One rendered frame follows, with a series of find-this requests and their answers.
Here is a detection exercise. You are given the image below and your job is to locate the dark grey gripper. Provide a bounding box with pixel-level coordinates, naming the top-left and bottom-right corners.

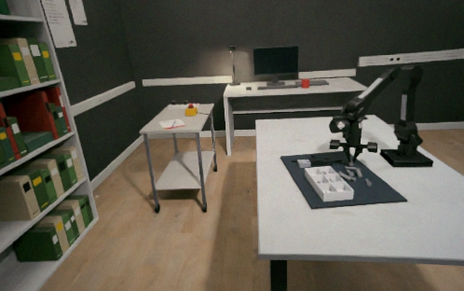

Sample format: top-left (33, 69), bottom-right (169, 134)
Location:
top-left (330, 131), bottom-right (378, 164)

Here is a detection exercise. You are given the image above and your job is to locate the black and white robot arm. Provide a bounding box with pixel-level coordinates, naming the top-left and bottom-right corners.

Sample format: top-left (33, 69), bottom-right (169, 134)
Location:
top-left (329, 65), bottom-right (423, 158)

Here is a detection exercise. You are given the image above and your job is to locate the white divided parts tray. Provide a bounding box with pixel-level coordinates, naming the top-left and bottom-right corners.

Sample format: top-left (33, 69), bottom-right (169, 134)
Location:
top-left (305, 166), bottom-right (354, 201)

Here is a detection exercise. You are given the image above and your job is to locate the white mounting block with black holes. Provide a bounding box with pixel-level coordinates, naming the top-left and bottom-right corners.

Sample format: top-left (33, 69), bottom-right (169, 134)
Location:
top-left (297, 159), bottom-right (310, 168)

